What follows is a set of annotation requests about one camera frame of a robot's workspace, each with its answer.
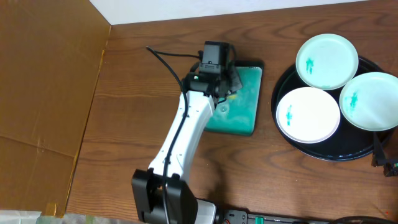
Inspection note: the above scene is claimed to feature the brown cardboard sheet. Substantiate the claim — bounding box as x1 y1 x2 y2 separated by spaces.
1 0 111 217

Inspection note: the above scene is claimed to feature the far mint green plate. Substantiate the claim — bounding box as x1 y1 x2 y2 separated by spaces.
295 34 359 90

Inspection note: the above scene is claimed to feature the near mint green plate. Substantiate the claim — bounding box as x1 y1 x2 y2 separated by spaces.
339 72 397 131

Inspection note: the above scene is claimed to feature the mint green plate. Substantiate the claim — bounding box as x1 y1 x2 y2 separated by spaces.
295 34 359 90
339 72 397 131

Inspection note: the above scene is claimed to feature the round black serving tray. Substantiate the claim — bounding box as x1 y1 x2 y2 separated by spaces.
271 57 397 166

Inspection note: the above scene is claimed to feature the white plate with green stain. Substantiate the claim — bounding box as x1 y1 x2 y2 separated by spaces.
275 87 341 144

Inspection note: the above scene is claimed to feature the black tray with green water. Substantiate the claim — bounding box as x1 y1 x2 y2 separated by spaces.
205 60 264 136

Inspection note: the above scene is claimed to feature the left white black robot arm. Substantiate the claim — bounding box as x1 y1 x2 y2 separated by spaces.
131 62 242 224

